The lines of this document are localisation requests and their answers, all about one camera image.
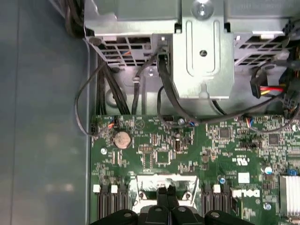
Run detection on CPU socket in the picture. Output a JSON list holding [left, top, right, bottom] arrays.
[[130, 173, 200, 213]]

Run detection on RAM slot black clips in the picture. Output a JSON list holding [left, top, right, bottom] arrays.
[[102, 182, 111, 218], [118, 181, 129, 211], [201, 182, 212, 213], [221, 182, 233, 218]]

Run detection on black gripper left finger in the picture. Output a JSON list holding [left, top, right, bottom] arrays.
[[90, 186, 169, 225]]

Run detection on thin black wire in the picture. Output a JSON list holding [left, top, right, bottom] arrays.
[[74, 38, 118, 137]]

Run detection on round coin battery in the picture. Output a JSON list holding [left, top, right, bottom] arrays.
[[113, 130, 131, 149]]

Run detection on thick black wire bundle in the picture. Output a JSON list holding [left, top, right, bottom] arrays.
[[63, 0, 87, 40]]

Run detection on silver thumb screw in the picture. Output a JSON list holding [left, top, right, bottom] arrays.
[[191, 0, 214, 20]]

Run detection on RAM slot white clips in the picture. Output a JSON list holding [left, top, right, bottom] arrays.
[[211, 184, 222, 215], [110, 184, 119, 215], [93, 184, 103, 222]]

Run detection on black wire with clip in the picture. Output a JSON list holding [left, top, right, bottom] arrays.
[[131, 45, 165, 116]]

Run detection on silver finned heatsink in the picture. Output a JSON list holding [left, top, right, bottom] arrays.
[[278, 174, 300, 216]]

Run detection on silver metal bracket box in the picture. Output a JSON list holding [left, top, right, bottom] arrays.
[[172, 18, 236, 100]]

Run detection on thick flat black wire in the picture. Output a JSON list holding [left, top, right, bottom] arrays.
[[156, 50, 300, 126]]

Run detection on black PC case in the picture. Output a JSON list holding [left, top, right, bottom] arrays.
[[0, 0, 300, 225]]

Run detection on black power connector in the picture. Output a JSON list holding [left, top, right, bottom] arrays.
[[249, 67, 287, 99]]

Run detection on metal socket cover frame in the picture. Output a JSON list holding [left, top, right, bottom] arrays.
[[131, 173, 200, 211]]

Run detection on silver metal drive cage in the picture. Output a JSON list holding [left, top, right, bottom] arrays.
[[83, 0, 300, 71]]

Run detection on green motherboard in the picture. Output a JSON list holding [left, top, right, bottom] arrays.
[[90, 114, 300, 225]]

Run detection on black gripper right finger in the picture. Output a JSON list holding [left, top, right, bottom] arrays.
[[167, 184, 255, 225]]

